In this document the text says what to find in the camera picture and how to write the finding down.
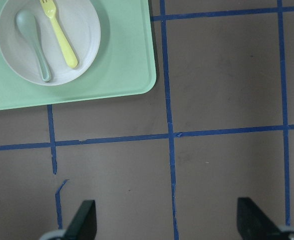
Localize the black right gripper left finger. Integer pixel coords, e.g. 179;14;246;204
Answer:
65;200;97;240

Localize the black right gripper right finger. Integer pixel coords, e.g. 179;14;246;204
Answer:
237;197;289;240

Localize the beige round plate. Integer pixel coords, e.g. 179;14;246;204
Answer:
0;0;101;86

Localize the yellow plastic fork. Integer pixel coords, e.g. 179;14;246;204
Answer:
40;0;78;69

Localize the light green tray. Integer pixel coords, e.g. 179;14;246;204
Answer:
0;0;156;110

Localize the pale green plastic spoon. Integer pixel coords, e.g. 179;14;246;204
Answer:
15;9;52;83

